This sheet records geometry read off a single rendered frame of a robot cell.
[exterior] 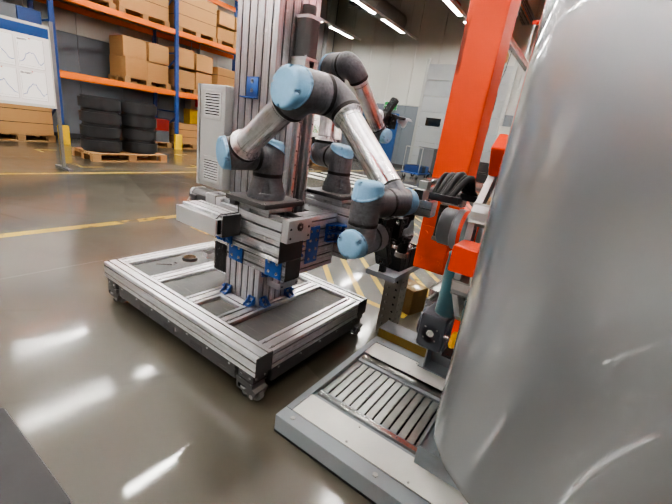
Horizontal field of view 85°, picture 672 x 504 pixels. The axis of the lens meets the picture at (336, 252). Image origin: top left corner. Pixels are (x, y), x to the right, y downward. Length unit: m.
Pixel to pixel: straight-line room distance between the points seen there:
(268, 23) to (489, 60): 0.91
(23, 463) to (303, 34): 1.60
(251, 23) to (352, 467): 1.74
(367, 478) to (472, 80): 1.56
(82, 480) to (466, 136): 1.86
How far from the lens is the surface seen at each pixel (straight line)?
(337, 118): 1.13
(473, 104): 1.76
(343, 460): 1.40
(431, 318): 1.69
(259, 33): 1.78
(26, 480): 1.10
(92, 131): 8.02
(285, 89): 1.07
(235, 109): 1.84
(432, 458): 1.40
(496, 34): 1.80
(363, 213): 0.88
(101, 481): 1.51
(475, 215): 1.02
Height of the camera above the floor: 1.11
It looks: 18 degrees down
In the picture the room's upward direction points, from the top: 8 degrees clockwise
